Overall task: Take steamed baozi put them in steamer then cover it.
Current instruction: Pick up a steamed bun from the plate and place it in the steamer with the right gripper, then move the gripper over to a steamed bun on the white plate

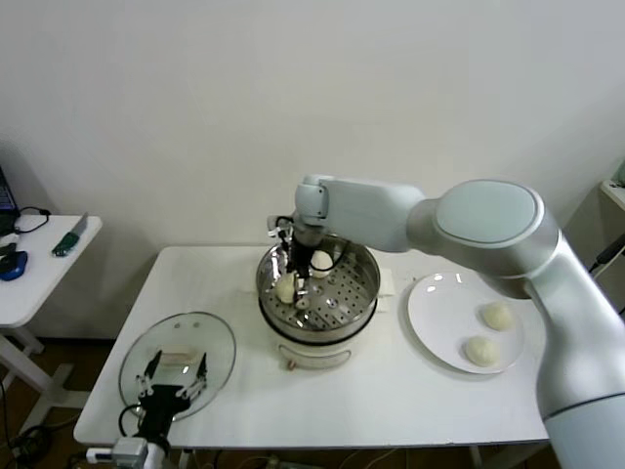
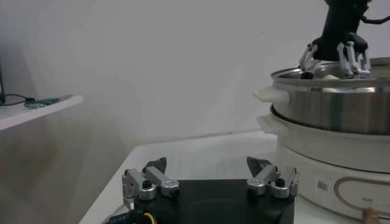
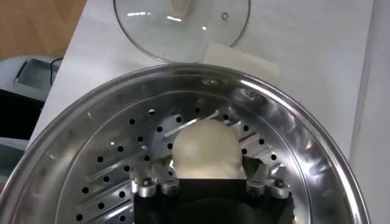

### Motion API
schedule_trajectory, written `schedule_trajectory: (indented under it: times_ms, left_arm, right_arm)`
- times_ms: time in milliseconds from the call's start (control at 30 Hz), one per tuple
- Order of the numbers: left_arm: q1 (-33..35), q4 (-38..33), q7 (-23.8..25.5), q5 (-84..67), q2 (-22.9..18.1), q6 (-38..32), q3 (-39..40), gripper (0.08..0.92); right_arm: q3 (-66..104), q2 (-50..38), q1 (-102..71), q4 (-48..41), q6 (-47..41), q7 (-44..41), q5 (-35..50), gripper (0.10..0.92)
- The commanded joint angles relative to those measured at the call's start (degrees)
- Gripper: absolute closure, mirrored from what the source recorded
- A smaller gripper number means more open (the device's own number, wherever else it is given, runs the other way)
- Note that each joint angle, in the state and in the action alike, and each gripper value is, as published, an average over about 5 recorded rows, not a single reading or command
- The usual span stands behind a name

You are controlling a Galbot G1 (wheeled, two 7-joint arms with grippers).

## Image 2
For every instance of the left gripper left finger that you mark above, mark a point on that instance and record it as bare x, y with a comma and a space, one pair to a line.
158, 179

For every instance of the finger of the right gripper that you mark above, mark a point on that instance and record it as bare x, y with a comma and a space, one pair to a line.
307, 75
351, 58

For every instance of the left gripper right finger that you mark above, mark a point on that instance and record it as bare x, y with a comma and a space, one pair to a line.
265, 178

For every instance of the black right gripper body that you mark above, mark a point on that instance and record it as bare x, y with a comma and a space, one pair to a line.
338, 27

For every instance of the white steamed baozi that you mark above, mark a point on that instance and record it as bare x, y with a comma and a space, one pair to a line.
330, 77

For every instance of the perforated steel steamer basket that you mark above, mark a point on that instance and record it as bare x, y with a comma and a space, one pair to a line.
329, 109

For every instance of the white electric cooker pot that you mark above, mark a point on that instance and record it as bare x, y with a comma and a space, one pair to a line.
304, 152

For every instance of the white side table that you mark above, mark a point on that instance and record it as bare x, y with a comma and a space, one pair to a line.
30, 114

